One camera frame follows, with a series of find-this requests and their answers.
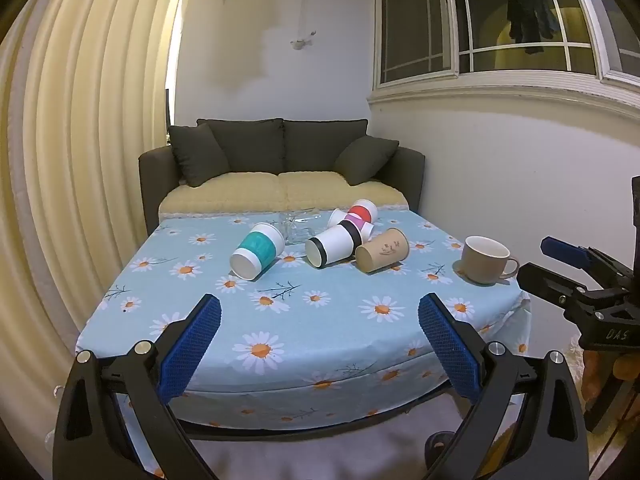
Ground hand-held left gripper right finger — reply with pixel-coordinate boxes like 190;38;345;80
418;292;591;480

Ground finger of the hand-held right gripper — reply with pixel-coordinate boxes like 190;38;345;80
540;236;632;285
516;262;608;313

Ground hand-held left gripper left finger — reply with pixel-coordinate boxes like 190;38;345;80
52;293;222;480

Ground teal sleeve white cup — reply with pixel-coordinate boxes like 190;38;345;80
229;222;286;281

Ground brown paper cup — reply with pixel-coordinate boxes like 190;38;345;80
355;228;410;274

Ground clear glass cup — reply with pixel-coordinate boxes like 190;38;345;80
278;211;300;242
292;207;324;247

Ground pink sleeve white cup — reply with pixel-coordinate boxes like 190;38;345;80
345;213;376;242

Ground black sleeve white cup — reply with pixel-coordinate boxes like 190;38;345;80
305;221;363;268

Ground red sleeve white cup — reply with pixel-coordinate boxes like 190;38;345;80
327;199;378;228

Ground person's right hand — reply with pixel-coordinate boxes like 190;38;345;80
580;349;640;408

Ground beige ceramic mug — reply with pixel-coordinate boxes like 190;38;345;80
459;235;521;286

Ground black caster wheel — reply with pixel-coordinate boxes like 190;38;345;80
424;435;454;467

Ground blue daisy print tablecloth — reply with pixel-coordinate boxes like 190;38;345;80
75;208;532;480

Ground cream fleece sofa cover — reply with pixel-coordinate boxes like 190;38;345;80
159;170;410;221

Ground dark grey sofa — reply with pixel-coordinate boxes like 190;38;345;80
138;118;426;237

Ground dark grey throw pillow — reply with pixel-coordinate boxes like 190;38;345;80
333;135;400;186
167;123;231;188

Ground dark grey sofa back cushion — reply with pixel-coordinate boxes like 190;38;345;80
196;118;285;174
282;119;369;174

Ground cream pleated curtain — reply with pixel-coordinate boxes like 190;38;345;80
0;0;201;466

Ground dark hanging clothes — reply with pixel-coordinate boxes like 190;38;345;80
506;0;559;56

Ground white framed window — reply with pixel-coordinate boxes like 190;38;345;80
372;0;640;98

